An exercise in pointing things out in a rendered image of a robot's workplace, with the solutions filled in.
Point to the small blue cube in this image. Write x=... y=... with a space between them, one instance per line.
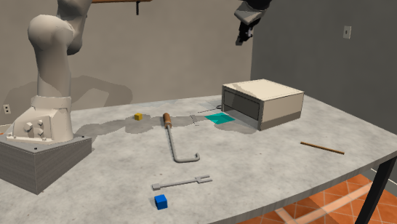
x=160 y=202

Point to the small yellow cube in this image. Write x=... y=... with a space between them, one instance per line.
x=138 y=116

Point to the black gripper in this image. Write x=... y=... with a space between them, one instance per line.
x=243 y=34

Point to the steel hook with wooden handle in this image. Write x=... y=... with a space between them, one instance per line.
x=168 y=125

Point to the low beige cabinet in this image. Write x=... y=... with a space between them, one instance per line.
x=269 y=103

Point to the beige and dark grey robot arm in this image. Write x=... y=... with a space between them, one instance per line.
x=48 y=120

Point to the teal square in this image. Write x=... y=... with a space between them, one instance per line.
x=219 y=118

